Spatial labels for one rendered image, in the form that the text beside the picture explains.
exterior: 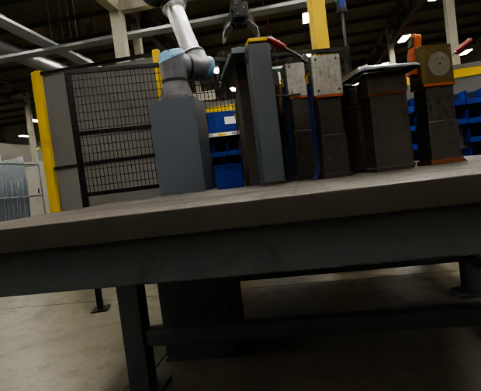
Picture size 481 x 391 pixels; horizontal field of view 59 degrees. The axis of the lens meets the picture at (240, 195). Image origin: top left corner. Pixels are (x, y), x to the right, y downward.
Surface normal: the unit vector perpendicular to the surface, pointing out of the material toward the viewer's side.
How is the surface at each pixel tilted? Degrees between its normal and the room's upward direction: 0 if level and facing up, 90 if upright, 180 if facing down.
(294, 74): 90
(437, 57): 90
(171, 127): 90
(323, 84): 90
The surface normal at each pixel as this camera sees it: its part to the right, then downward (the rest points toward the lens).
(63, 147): -0.15, 0.06
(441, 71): 0.14, 0.02
